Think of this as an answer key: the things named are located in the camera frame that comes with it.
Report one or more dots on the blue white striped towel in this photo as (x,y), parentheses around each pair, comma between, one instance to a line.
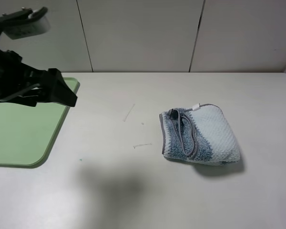
(200,134)

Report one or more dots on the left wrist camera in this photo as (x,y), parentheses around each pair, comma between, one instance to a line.
(24,23)

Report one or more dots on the green plastic tray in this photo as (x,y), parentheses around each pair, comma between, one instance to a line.
(27,134)

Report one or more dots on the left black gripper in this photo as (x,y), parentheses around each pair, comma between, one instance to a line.
(25,85)

